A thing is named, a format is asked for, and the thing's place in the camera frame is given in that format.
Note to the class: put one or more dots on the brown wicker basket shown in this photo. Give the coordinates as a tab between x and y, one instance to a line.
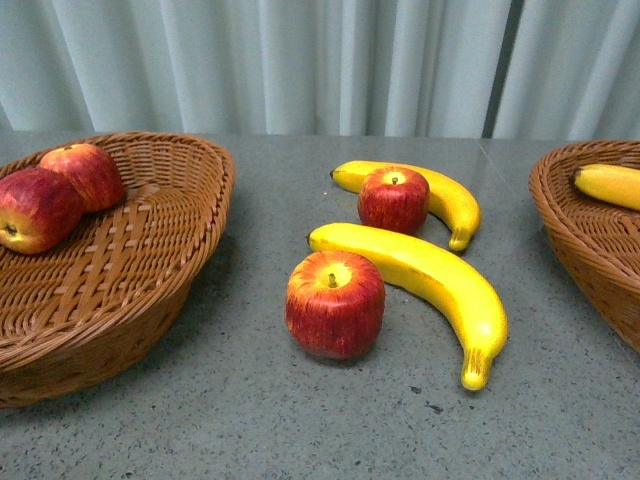
95	304
597	243

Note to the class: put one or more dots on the red apple front in basket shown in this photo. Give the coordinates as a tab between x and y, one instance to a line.
39	209

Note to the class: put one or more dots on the straight yellow banana in basket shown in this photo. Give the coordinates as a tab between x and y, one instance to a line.
614	184

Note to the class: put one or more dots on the left brown wicker basket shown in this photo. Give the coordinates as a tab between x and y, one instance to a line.
95	304

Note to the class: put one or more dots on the white pleated curtain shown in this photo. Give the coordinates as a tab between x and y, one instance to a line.
535	70

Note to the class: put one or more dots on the right brown wicker basket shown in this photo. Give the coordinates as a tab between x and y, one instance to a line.
597	243

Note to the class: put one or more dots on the red apple back in basket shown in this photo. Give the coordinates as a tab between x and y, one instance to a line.
91	170

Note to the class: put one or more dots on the large yellow banana front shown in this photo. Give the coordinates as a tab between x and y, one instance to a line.
455	288

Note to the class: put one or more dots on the yellow banana back on table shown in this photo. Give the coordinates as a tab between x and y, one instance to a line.
449	201

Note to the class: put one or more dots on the red apple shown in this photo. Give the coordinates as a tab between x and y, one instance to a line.
334	304
395	199
39	209
91	170

